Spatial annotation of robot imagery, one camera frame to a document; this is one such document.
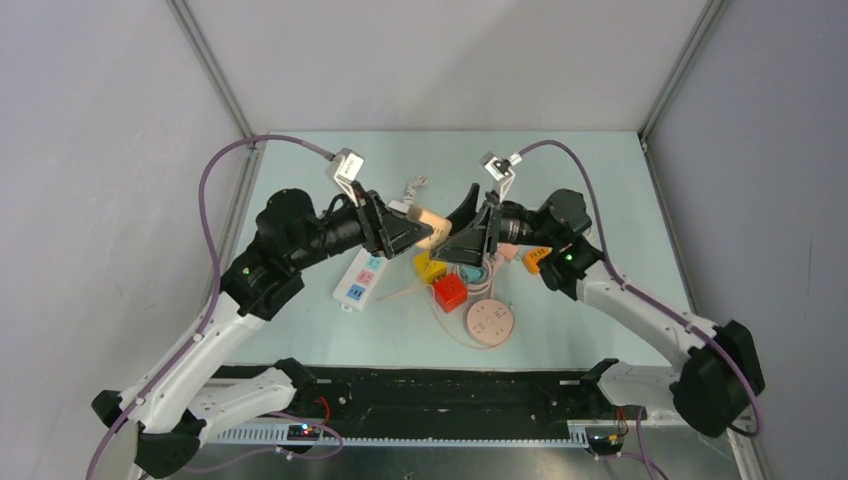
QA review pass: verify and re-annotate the pink round power strip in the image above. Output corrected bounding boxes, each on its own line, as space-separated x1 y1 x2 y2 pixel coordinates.
465 298 515 348

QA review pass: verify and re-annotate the light green table mat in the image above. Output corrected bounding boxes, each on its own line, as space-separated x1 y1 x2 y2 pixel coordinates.
229 132 689 370

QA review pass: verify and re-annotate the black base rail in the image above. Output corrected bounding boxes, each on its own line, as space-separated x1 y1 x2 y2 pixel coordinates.
211 360 664 444

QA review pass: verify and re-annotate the yellow cube socket adapter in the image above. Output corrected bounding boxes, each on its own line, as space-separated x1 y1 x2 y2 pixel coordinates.
412 251 448 285

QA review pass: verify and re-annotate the white multicolour power strip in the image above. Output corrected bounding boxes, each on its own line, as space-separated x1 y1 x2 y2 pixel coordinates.
332 174 429 313

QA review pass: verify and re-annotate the orange power strip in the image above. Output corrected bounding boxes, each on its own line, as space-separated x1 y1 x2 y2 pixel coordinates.
522 247 551 275

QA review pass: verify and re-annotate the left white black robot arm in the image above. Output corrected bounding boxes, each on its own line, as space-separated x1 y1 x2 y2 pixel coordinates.
92 187 432 479

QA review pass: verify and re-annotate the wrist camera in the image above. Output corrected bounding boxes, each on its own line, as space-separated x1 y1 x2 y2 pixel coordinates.
479 152 515 201
325 148 365 197

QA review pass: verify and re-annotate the teal cube socket adapter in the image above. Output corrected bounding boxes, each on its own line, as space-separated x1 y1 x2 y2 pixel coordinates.
458 265 485 284

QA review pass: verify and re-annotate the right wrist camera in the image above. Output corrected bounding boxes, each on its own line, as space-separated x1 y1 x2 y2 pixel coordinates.
479 152 515 201

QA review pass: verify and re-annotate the small pink plug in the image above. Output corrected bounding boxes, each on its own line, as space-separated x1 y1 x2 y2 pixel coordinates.
496 243 519 262

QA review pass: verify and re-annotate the beige cube plug adapter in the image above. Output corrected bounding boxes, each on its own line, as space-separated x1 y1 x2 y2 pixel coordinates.
407 205 453 250

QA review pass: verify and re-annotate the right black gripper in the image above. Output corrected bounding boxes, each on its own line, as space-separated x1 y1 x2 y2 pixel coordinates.
429 183 560 269

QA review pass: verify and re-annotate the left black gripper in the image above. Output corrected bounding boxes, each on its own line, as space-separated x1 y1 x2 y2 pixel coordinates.
289 181 433 271

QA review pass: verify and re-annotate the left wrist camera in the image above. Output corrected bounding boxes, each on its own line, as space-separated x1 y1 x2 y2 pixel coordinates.
325 148 365 197

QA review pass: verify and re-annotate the pink coiled cable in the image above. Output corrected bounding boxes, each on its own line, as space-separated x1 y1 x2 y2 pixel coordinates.
376 261 517 351

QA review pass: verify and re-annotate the red cube socket adapter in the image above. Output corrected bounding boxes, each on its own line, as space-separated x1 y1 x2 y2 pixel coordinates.
432 273 468 313

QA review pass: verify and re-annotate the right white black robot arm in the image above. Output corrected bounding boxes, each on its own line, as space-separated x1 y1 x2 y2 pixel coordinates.
431 185 765 438

